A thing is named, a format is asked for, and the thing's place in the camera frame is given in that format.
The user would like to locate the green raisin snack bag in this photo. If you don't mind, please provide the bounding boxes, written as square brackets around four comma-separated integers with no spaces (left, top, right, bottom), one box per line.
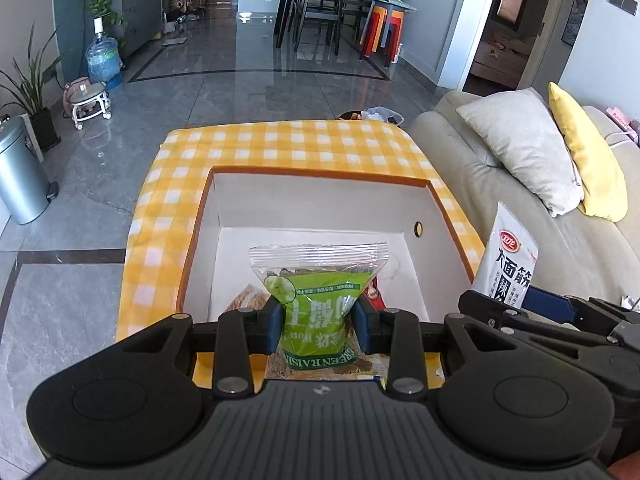
[248,242,390,372]

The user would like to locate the white gluten snack packet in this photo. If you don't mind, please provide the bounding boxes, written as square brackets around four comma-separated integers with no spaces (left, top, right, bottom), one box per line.
[472,202,538,309]

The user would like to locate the orange cardboard storage box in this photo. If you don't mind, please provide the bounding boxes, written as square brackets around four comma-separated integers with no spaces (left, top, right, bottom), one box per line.
[177,170,473,322]

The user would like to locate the beige sofa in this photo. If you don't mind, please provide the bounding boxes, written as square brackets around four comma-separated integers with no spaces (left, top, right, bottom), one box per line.
[408,91,639,304]

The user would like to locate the yellow checkered tablecloth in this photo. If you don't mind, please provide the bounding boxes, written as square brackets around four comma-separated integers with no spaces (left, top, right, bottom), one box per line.
[116,120,484,338]

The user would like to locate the yellow cushion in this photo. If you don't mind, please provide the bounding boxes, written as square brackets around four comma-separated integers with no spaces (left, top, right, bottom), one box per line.
[548,82,628,222]

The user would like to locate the floor basket with bags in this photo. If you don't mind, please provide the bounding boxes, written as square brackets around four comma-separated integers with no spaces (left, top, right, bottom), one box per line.
[340,106,405,126]

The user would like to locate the grey white cushion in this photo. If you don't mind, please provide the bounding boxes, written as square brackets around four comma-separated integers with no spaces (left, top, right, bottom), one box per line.
[457,88,584,217]

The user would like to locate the silver pedal trash bin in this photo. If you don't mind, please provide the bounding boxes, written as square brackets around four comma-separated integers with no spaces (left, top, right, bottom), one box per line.
[0,117,58,226]

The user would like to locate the potted green plant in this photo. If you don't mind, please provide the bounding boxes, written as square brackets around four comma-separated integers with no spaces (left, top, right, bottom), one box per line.
[1,25,64,153]

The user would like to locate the small white rolling stool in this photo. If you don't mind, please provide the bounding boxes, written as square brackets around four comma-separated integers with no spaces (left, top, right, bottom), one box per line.
[68,81,112,131]

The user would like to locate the orange red stacked stools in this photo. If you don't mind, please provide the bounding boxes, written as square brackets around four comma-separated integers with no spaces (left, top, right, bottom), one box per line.
[359,3,405,67]

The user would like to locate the blue water jug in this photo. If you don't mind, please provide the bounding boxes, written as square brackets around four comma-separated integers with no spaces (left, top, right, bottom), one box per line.
[86,18,122,90]

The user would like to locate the grey sideboard cabinet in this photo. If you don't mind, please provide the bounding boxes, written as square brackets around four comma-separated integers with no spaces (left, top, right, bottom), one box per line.
[112,0,163,58]

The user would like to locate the dark dining table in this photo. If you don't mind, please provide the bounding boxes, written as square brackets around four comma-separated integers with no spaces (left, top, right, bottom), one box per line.
[273,0,416,49]

